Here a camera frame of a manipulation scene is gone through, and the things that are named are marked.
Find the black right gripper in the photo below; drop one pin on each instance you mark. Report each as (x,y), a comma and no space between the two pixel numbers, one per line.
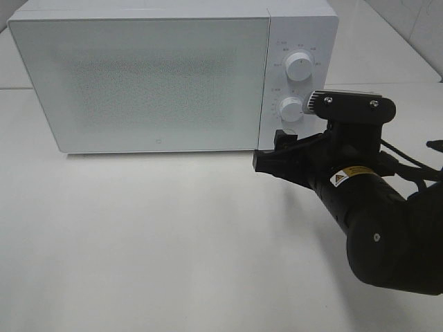
(342,159)

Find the round white door button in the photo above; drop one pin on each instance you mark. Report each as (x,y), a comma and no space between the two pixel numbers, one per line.
(288,132)

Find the white timer knob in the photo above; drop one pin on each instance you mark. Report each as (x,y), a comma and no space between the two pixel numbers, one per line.
(290,109)

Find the white microwave door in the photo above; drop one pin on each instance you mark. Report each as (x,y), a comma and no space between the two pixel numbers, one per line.
(147,85)

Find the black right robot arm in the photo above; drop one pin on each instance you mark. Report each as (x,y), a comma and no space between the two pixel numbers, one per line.
(391,241)

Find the upper white power knob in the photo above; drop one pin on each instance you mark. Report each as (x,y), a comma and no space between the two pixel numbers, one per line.
(299,65)

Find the white microwave oven body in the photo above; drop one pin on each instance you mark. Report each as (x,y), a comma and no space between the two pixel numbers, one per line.
(293,25)

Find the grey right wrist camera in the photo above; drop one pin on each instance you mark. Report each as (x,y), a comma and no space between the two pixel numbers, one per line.
(351,107)

